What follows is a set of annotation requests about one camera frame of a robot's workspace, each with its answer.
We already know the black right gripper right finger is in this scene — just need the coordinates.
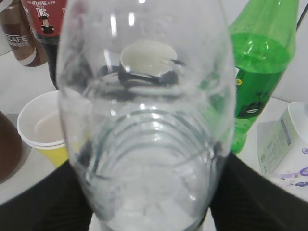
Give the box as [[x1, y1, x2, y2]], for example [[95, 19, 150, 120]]
[[210, 154, 308, 231]]

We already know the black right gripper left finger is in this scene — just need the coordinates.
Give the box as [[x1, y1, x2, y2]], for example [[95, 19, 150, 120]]
[[0, 161, 92, 231]]

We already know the clear water bottle green label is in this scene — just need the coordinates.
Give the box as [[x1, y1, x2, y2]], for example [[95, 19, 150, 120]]
[[57, 0, 236, 231]]

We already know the brown-red ceramic mug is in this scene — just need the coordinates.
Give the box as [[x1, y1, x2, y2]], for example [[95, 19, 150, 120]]
[[0, 112, 22, 183]]

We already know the round black ceramic mug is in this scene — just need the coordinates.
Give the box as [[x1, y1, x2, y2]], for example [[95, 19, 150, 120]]
[[98, 40, 183, 88]]

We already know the white yogurt drink carton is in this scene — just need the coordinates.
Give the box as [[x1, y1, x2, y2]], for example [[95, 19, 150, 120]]
[[258, 102, 308, 200]]

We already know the green soda bottle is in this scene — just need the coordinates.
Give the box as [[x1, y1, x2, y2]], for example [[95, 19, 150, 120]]
[[230, 0, 299, 154]]

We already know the Nescafe coffee bottle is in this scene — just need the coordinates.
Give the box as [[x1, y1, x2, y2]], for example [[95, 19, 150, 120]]
[[0, 0, 47, 67]]

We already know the cola bottle red label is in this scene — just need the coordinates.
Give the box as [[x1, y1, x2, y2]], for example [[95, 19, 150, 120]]
[[21, 0, 67, 89]]

